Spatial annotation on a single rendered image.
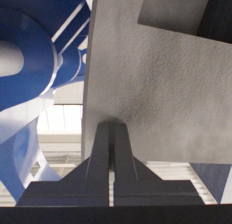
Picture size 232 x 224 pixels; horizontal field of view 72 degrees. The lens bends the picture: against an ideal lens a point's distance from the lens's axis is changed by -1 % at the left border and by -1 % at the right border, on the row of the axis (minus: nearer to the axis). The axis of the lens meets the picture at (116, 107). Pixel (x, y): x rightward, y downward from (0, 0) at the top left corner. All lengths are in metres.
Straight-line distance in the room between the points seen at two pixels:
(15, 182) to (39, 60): 2.72
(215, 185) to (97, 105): 0.18
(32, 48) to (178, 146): 0.45
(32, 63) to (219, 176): 0.49
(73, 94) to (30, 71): 9.07
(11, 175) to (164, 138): 2.94
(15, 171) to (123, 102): 2.81
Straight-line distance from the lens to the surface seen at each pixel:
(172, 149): 0.19
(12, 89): 0.56
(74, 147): 10.00
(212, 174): 0.26
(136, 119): 0.16
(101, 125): 0.15
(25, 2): 0.58
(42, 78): 0.52
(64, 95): 9.72
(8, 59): 0.47
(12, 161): 2.84
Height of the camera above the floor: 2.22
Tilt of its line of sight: 17 degrees up
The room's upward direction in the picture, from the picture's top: 180 degrees counter-clockwise
